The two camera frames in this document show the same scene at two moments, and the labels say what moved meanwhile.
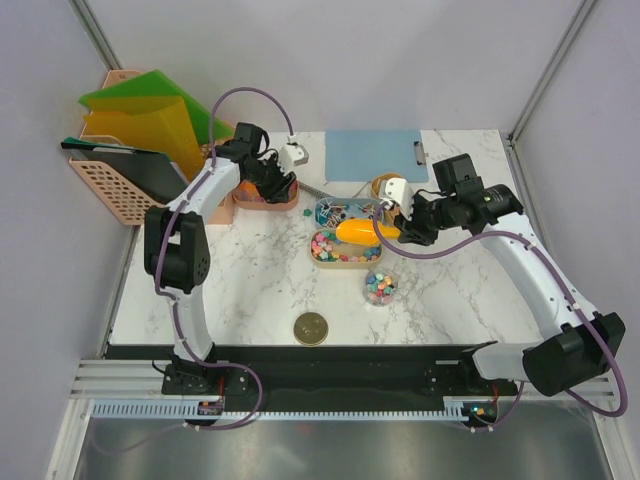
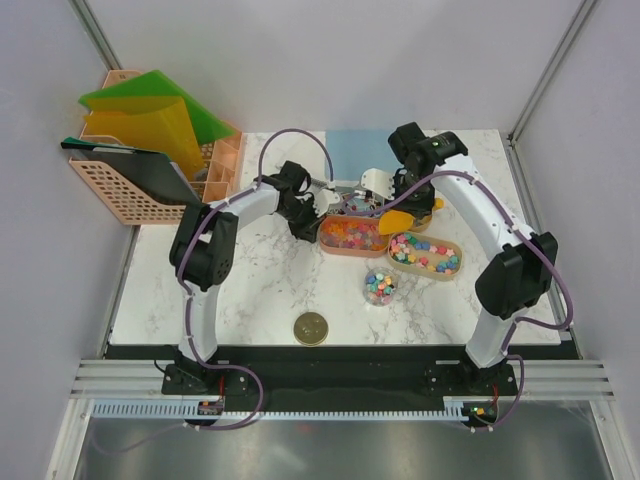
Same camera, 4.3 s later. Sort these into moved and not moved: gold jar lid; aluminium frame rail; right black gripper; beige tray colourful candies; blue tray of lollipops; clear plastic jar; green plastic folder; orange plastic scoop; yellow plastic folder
Moved: orange plastic scoop; right black gripper; beige tray colourful candies
Not moved: green plastic folder; aluminium frame rail; gold jar lid; clear plastic jar; yellow plastic folder; blue tray of lollipops
